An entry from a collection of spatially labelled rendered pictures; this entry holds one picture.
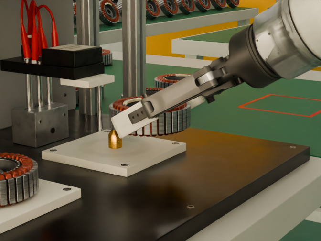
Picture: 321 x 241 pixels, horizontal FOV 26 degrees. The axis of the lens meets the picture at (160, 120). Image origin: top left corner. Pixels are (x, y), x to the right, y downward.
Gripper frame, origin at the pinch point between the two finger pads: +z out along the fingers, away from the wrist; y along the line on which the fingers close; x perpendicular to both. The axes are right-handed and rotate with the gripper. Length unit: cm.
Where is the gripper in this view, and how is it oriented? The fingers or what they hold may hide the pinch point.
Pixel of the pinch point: (151, 114)
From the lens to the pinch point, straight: 95.9
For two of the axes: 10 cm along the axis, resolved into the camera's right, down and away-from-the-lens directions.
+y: -5.5, 2.0, -8.1
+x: 4.3, 9.0, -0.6
